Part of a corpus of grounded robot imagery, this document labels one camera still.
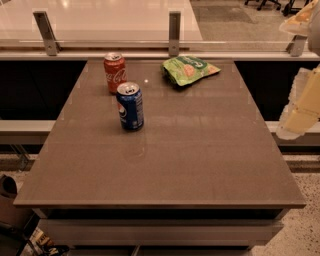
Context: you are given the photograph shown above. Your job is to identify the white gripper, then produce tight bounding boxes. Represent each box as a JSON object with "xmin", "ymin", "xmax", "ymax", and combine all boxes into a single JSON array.
[{"xmin": 276, "ymin": 0, "xmax": 320, "ymax": 140}]

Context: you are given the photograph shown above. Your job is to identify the green rice chip bag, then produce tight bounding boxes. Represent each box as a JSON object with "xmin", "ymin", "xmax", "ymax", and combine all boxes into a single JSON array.
[{"xmin": 161, "ymin": 56, "xmax": 221, "ymax": 86}]

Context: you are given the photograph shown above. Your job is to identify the office chair base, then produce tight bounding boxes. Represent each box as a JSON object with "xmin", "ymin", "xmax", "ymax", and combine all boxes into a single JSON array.
[{"xmin": 244, "ymin": 0, "xmax": 282, "ymax": 11}]

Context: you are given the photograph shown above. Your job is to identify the brown table with drawer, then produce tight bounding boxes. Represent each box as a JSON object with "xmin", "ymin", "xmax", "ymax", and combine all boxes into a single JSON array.
[{"xmin": 15, "ymin": 60, "xmax": 305, "ymax": 247}]

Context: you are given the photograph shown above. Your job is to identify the blue Pepsi can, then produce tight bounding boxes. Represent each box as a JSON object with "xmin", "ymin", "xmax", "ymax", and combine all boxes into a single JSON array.
[{"xmin": 116, "ymin": 82, "xmax": 144, "ymax": 130}]

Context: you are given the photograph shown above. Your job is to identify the red Coca-Cola can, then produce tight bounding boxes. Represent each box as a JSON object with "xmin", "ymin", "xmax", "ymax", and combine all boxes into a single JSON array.
[{"xmin": 104, "ymin": 52, "xmax": 127, "ymax": 94}]

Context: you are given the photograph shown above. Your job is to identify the dark objects on floor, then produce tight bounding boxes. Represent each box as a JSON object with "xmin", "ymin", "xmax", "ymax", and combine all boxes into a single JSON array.
[{"xmin": 0, "ymin": 175, "xmax": 69, "ymax": 256}]

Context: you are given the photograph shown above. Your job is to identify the right metal railing bracket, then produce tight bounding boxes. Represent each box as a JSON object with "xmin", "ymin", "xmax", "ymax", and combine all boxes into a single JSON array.
[{"xmin": 286, "ymin": 35, "xmax": 307, "ymax": 57}]

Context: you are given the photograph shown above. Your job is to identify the metal railing bracket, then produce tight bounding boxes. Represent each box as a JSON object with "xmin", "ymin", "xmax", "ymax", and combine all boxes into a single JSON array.
[
  {"xmin": 168, "ymin": 11, "xmax": 181, "ymax": 56},
  {"xmin": 33, "ymin": 11, "xmax": 60, "ymax": 56},
  {"xmin": 286, "ymin": 35, "xmax": 307, "ymax": 57}
]

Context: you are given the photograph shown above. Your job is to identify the middle metal railing bracket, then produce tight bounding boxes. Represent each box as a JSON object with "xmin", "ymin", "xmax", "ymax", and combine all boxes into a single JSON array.
[{"xmin": 168, "ymin": 11, "xmax": 181, "ymax": 56}]

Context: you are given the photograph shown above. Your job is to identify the left metal railing bracket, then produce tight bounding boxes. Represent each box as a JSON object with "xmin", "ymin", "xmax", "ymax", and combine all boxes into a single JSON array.
[{"xmin": 33, "ymin": 11, "xmax": 60, "ymax": 56}]

